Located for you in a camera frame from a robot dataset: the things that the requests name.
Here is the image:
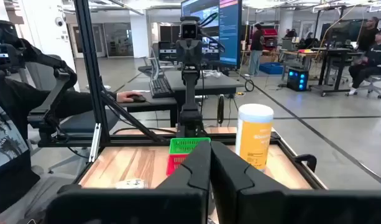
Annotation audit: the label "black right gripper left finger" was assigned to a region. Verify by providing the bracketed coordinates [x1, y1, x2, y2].
[44, 140, 212, 224]

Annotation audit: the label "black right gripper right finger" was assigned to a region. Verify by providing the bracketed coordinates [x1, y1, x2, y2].
[210, 141, 381, 224]

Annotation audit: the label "vanity pack cotton bag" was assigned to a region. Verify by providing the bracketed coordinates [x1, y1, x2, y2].
[114, 178, 149, 190]

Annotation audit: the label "grey mesh office chair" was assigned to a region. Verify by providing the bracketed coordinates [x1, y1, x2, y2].
[137, 46, 166, 82]

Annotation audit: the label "large blue screen monitor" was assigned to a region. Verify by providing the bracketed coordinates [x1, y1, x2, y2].
[180, 0, 243, 68]

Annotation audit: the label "black computer keyboard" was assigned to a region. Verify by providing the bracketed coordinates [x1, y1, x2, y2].
[149, 77, 175, 100]

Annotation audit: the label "red plastic basket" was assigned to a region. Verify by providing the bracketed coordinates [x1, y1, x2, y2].
[165, 154, 189, 177]

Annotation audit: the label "green plastic basket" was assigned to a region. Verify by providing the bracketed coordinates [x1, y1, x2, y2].
[168, 137, 211, 156]

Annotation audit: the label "red tool chest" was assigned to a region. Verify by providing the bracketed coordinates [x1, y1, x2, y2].
[261, 27, 279, 50]

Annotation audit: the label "blue plastic crate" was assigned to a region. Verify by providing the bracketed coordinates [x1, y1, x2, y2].
[259, 62, 285, 75]

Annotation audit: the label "white yellow wipes canister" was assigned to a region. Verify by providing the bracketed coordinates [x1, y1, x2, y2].
[235, 103, 275, 172]

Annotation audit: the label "wooden work table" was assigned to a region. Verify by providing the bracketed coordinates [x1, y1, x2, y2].
[282, 49, 317, 72]

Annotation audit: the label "computer tower blue lights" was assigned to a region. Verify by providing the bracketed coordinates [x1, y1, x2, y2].
[286, 67, 310, 92]

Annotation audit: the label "black standing desk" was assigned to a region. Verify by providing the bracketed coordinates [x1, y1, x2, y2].
[310, 46, 365, 98]

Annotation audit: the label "tilted display screen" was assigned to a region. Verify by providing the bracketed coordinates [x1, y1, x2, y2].
[0, 98, 41, 215]

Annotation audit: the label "white office chair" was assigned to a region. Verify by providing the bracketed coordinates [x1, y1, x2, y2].
[353, 64, 381, 100]

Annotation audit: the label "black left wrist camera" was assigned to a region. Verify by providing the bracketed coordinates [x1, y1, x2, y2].
[180, 16, 200, 40]

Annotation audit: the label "black camera cable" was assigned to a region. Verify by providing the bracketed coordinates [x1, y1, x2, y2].
[198, 12, 226, 54]

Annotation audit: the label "black frame handle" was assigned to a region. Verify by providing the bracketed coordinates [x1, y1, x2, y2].
[294, 154, 318, 174]

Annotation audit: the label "black aluminium rig frame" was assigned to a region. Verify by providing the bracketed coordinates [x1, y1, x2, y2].
[37, 0, 328, 190]

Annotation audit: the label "black articulated mount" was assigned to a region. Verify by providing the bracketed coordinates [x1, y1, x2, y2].
[0, 20, 78, 147]

